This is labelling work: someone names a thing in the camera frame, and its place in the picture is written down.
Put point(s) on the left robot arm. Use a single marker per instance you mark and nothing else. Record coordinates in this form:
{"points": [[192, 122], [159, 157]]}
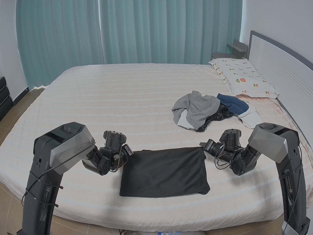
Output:
{"points": [[63, 143]]}

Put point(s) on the black T-shirt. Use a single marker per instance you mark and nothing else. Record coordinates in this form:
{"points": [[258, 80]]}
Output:
{"points": [[163, 172]]}

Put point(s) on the grey bedside table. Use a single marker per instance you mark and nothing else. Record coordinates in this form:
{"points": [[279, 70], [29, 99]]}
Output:
{"points": [[238, 45]]}

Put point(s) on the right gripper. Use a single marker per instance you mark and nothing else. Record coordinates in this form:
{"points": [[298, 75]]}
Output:
{"points": [[211, 147]]}

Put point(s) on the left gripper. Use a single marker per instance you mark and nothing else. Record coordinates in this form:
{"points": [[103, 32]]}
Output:
{"points": [[127, 152]]}

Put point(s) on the pile of clothes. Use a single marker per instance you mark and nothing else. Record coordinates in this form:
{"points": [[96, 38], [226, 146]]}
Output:
{"points": [[198, 106]]}

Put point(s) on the black chest of drawers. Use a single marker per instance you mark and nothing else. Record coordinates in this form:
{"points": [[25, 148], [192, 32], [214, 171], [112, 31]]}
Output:
{"points": [[5, 99]]}

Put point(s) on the bed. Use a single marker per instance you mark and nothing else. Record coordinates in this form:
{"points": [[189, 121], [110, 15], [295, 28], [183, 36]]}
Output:
{"points": [[122, 101]]}

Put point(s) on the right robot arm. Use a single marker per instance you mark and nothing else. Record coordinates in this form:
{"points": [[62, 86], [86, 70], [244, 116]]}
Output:
{"points": [[276, 143]]}

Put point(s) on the white printed pillow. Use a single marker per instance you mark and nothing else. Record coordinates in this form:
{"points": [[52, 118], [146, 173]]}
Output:
{"points": [[244, 77]]}

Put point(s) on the blue-green curtain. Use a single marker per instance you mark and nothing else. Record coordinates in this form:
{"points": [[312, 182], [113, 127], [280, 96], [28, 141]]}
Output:
{"points": [[61, 33], [171, 23]]}

